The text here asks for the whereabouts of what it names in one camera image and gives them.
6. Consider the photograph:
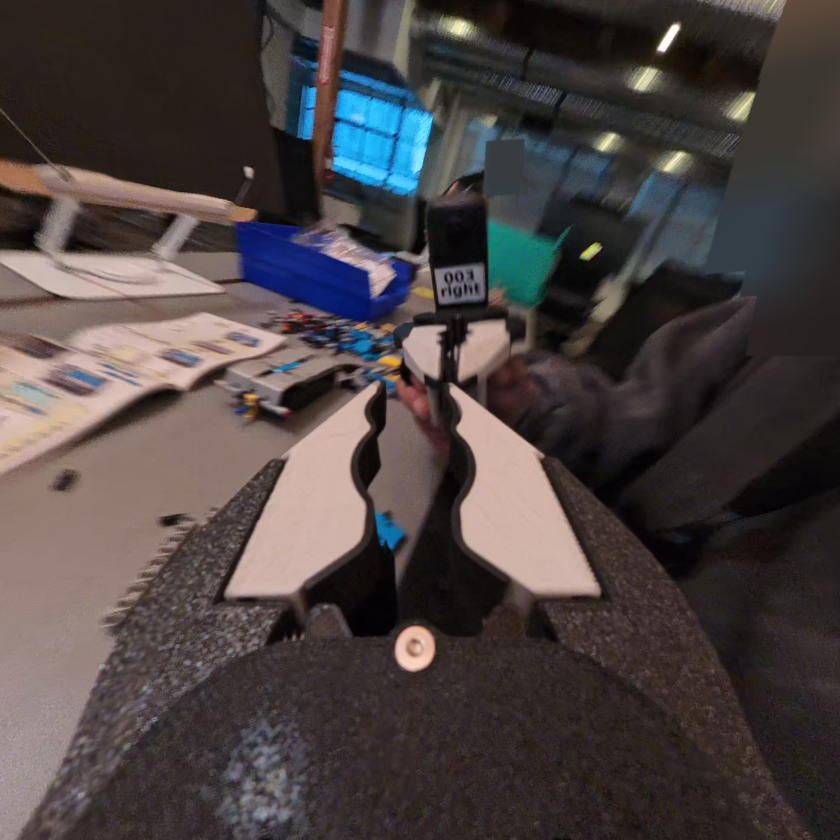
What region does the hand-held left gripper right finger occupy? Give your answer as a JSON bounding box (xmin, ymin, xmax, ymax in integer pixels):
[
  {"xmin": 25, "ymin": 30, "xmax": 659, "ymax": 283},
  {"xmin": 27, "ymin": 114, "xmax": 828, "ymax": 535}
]
[{"xmin": 448, "ymin": 382, "xmax": 602, "ymax": 599}]

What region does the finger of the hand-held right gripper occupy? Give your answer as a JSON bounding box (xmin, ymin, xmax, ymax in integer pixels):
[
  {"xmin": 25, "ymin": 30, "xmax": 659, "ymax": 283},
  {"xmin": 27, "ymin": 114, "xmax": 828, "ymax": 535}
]
[
  {"xmin": 453, "ymin": 322, "xmax": 513, "ymax": 384},
  {"xmin": 402, "ymin": 325, "xmax": 448, "ymax": 385}
]

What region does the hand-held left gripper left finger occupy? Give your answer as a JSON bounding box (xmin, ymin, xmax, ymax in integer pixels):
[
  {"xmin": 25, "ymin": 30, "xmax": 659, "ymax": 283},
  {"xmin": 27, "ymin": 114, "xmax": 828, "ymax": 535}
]
[{"xmin": 224, "ymin": 381, "xmax": 388, "ymax": 601}]

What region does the blue perforated building beam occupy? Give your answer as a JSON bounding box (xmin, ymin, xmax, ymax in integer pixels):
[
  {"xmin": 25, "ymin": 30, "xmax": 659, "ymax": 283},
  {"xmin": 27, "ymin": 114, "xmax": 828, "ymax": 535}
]
[{"xmin": 374, "ymin": 511, "xmax": 408, "ymax": 553}]

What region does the grey desk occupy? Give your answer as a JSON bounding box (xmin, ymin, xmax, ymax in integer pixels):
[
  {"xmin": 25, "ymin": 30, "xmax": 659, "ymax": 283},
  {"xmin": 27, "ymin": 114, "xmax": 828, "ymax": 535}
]
[{"xmin": 0, "ymin": 252, "xmax": 460, "ymax": 840}]

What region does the person's right hand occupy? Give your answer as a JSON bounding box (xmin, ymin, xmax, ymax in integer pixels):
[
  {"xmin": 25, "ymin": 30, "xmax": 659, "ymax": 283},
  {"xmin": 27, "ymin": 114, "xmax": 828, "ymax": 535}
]
[{"xmin": 395, "ymin": 356, "xmax": 532, "ymax": 455}]

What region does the teal felt bag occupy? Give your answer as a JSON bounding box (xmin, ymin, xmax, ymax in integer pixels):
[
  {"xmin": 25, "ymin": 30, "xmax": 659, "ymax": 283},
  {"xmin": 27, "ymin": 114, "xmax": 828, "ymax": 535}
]
[{"xmin": 486, "ymin": 218, "xmax": 573, "ymax": 311}]

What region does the pile of small building pieces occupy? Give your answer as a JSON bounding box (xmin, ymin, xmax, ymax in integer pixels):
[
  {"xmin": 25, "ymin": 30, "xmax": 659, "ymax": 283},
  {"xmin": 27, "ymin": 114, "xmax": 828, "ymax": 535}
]
[{"xmin": 261, "ymin": 307, "xmax": 406, "ymax": 389}]

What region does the pile of clear plastic bags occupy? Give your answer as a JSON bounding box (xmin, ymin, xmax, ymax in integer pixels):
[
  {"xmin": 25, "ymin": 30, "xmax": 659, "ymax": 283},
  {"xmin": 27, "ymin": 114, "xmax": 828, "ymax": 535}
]
[{"xmin": 290, "ymin": 222, "xmax": 399, "ymax": 298}]

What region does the blue plastic bin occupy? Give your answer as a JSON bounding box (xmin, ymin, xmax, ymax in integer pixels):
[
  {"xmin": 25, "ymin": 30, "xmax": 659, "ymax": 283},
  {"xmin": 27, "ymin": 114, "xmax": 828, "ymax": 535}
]
[{"xmin": 235, "ymin": 220, "xmax": 416, "ymax": 322}]

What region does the grey black motor block assembly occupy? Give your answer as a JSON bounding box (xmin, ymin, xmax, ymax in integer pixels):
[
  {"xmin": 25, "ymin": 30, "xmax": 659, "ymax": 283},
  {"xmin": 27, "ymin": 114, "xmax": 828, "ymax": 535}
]
[{"xmin": 222, "ymin": 353, "xmax": 343, "ymax": 422}]

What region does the open instruction booklet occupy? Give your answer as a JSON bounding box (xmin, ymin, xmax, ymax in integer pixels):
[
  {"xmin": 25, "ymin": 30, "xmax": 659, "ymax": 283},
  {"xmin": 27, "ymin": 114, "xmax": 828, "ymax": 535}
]
[{"xmin": 0, "ymin": 311, "xmax": 287, "ymax": 478}]

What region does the white wooden-top laptop stand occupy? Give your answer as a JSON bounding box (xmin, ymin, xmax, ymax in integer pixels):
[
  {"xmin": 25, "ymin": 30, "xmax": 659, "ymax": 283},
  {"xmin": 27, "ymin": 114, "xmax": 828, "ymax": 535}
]
[{"xmin": 0, "ymin": 108, "xmax": 259, "ymax": 301}]

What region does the black partition panel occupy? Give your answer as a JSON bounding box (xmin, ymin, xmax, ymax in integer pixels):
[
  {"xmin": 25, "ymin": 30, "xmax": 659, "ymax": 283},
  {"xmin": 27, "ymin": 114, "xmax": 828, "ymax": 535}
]
[{"xmin": 0, "ymin": 0, "xmax": 283, "ymax": 221}]

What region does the wooden support post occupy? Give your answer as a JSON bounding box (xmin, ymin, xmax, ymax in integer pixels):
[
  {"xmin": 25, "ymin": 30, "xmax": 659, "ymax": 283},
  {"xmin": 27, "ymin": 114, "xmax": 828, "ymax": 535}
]
[{"xmin": 310, "ymin": 0, "xmax": 350, "ymax": 199}]

